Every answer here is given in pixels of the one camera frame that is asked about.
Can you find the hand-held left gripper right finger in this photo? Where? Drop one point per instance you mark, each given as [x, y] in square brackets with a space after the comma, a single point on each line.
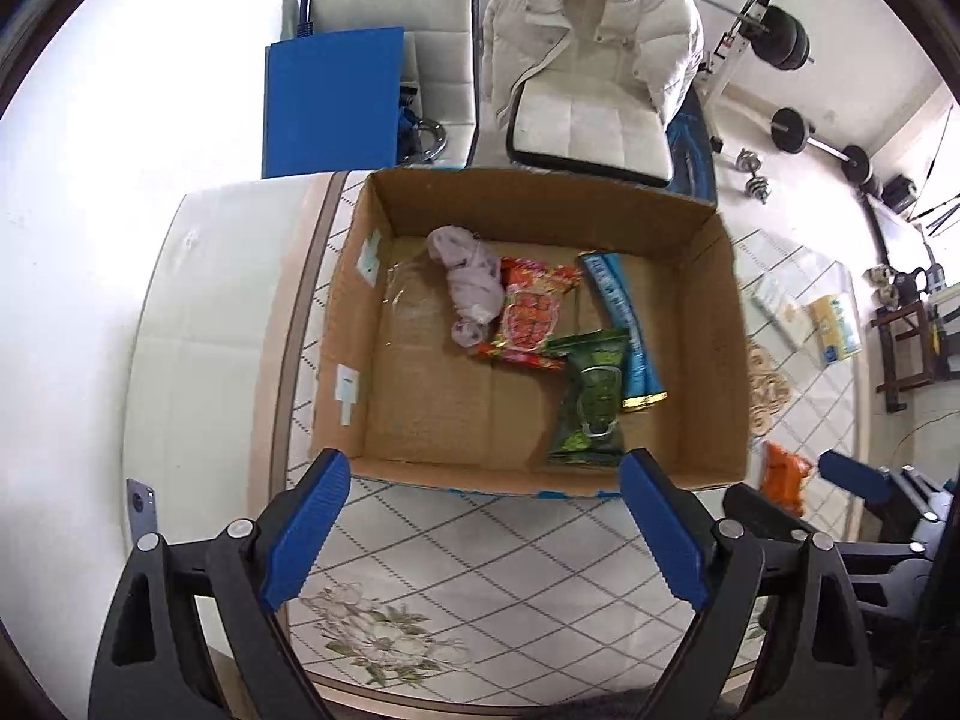
[664, 532]

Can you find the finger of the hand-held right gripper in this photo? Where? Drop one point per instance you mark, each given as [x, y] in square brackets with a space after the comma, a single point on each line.
[851, 471]
[757, 506]

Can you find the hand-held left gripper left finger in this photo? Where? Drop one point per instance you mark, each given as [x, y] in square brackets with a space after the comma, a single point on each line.
[307, 532]

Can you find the orange snack packet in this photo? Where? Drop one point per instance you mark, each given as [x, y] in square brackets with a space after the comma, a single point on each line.
[784, 476]

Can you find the brown cardboard box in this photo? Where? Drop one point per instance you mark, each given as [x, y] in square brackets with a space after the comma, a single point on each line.
[450, 405]

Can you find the dark wooden stool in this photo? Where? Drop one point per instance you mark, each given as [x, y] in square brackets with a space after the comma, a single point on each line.
[911, 352]

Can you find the yellow tissue pack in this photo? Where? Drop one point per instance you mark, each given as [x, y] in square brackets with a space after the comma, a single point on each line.
[836, 330]

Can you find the green snack packet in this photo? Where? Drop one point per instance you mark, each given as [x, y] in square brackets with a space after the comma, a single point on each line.
[592, 397]

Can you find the clear flat packet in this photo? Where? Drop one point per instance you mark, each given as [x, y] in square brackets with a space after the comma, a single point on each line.
[784, 311]

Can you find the blue snack packet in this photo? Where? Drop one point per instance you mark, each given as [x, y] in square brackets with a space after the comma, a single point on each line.
[622, 315]

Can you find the white padded bench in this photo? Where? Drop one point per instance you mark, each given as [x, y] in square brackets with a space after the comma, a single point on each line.
[217, 300]

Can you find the red snack packet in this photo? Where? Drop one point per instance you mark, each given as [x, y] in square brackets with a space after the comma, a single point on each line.
[529, 315]

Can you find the clear plastic bag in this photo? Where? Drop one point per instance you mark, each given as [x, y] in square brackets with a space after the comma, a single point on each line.
[409, 289]

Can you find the small chrome dumbbell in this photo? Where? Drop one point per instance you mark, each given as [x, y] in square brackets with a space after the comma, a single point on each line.
[745, 159]
[757, 187]

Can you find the black barbell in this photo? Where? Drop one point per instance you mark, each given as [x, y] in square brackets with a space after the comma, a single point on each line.
[821, 142]

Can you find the white padded chair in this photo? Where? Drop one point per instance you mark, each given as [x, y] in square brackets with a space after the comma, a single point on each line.
[439, 22]
[592, 127]

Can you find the blue board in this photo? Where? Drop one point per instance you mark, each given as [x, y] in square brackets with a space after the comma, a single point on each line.
[330, 101]

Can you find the weight rack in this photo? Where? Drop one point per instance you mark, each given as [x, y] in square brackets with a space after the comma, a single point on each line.
[739, 30]

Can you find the white puffer jacket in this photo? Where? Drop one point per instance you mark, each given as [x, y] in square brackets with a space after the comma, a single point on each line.
[577, 30]

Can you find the blue hand pump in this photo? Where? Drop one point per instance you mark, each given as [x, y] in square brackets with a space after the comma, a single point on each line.
[306, 4]

